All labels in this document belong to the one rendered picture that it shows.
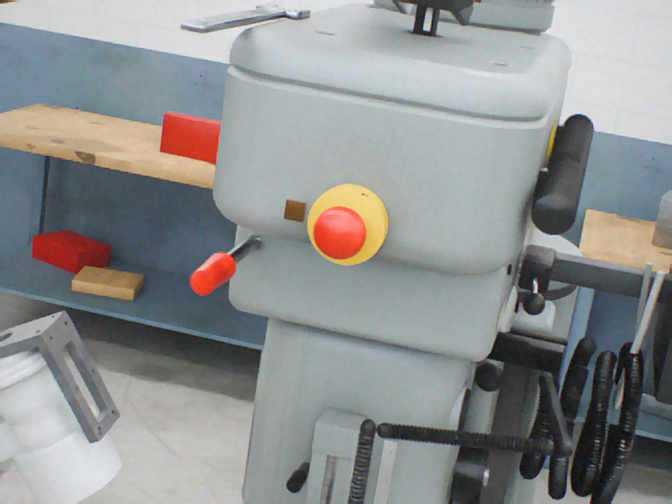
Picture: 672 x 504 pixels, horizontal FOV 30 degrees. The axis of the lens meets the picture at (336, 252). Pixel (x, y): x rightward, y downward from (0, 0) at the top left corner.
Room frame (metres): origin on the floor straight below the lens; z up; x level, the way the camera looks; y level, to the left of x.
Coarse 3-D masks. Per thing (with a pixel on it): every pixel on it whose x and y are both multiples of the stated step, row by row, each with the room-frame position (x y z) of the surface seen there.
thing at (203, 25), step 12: (240, 12) 1.02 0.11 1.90; (252, 12) 1.04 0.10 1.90; (264, 12) 1.05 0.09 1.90; (276, 12) 1.07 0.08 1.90; (288, 12) 1.10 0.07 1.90; (300, 12) 1.11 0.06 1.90; (192, 24) 0.91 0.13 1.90; (204, 24) 0.91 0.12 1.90; (216, 24) 0.93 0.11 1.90; (228, 24) 0.95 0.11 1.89; (240, 24) 0.98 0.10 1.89
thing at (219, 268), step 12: (252, 240) 1.04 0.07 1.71; (228, 252) 0.99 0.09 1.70; (240, 252) 1.00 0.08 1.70; (204, 264) 0.94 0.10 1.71; (216, 264) 0.94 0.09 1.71; (228, 264) 0.95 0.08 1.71; (192, 276) 0.92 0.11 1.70; (204, 276) 0.92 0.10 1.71; (216, 276) 0.92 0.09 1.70; (228, 276) 0.95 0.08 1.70; (192, 288) 0.92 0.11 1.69; (204, 288) 0.91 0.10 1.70
